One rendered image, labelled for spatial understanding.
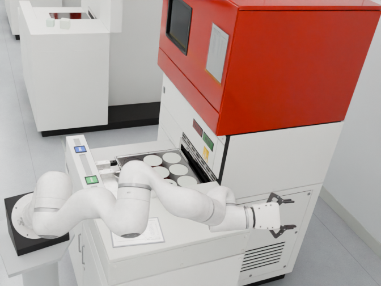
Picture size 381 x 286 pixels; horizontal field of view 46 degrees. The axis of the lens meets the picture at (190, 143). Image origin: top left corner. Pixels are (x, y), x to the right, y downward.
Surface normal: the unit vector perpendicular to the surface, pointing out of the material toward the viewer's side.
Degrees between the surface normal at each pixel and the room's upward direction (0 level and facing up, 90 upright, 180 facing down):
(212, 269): 90
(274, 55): 90
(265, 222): 61
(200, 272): 90
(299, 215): 90
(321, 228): 0
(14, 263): 0
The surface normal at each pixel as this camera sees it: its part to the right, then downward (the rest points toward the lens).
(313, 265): 0.12, -0.83
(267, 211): 0.14, -0.11
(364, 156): -0.91, 0.11
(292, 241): 0.39, 0.54
